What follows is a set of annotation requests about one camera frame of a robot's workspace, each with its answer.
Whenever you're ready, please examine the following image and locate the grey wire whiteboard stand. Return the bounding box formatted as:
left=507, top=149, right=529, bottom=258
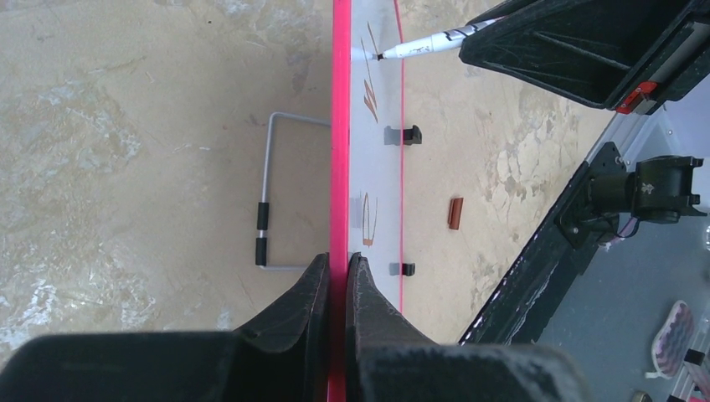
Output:
left=255, top=111, right=331, bottom=271

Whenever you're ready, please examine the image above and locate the aluminium frame rail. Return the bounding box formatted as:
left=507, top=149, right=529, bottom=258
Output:
left=584, top=106, right=682, bottom=172

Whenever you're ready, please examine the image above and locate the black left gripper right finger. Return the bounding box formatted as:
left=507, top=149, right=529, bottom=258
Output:
left=346, top=253, right=591, bottom=401

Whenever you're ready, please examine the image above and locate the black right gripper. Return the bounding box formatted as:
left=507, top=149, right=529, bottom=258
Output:
left=459, top=1, right=709, bottom=115

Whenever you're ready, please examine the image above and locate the pink framed whiteboard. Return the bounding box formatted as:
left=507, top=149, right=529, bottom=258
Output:
left=327, top=1, right=404, bottom=401

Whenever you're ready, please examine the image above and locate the red marker cap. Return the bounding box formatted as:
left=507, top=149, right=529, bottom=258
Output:
left=447, top=198, right=464, bottom=230

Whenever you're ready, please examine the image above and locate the white whiteboard marker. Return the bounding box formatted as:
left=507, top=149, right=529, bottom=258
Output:
left=376, top=17, right=503, bottom=60

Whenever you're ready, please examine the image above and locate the black whiteboard clip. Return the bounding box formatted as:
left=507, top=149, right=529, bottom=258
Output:
left=388, top=263, right=416, bottom=276
left=383, top=125, right=423, bottom=146

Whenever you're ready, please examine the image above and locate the pink patterned slipper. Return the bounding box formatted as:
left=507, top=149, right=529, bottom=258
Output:
left=645, top=300, right=695, bottom=379

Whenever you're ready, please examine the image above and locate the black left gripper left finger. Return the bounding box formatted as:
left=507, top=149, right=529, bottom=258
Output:
left=1, top=254, right=329, bottom=401

